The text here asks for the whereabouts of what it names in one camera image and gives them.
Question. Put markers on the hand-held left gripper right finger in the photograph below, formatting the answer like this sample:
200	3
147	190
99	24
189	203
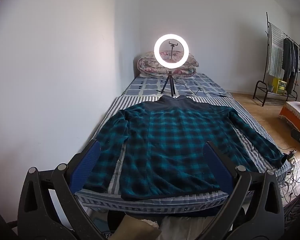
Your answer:
217	167

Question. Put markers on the teal plaid fleece jacket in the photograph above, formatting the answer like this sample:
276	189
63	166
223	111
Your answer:
165	142

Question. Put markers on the black clothes rack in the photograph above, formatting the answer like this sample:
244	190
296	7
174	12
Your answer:
267	20

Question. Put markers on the black tripod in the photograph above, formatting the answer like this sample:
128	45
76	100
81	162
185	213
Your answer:
169	76

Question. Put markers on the folded floral quilt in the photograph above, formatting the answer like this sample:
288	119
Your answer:
147	65

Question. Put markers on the blue checkered bedsheet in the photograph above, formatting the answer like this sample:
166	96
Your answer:
145	85

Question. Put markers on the yellow box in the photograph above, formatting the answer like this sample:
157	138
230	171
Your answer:
279	86

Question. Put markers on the blue white striped blanket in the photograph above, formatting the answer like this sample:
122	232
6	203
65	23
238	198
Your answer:
254	126

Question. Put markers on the dark hanging clothes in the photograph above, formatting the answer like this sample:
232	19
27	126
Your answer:
288	60

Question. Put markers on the striped towel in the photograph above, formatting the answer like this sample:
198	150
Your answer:
274	52

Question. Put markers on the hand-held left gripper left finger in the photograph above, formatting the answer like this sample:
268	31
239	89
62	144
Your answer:
86	165

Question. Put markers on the bench with orange-trimmed cover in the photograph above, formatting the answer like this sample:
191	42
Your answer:
297	112

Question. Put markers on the brown wooden headboard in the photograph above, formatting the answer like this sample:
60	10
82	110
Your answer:
136	67

